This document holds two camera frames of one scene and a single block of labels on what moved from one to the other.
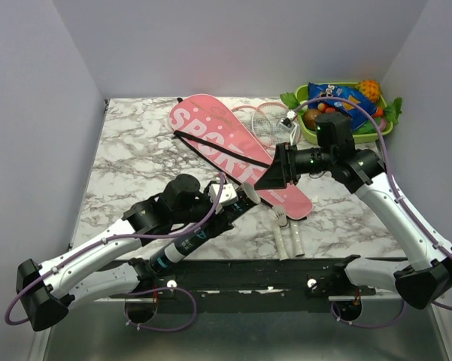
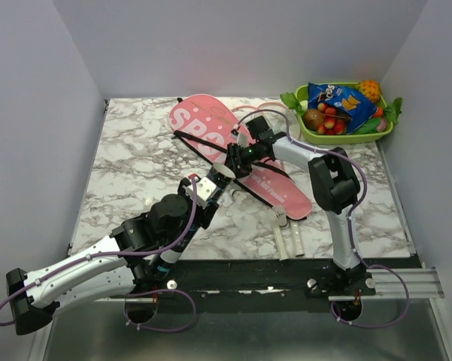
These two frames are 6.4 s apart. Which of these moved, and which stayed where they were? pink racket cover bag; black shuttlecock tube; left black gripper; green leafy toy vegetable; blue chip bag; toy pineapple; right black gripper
Moved: black shuttlecock tube; right black gripper; left black gripper
Stayed: green leafy toy vegetable; pink racket cover bag; blue chip bag; toy pineapple
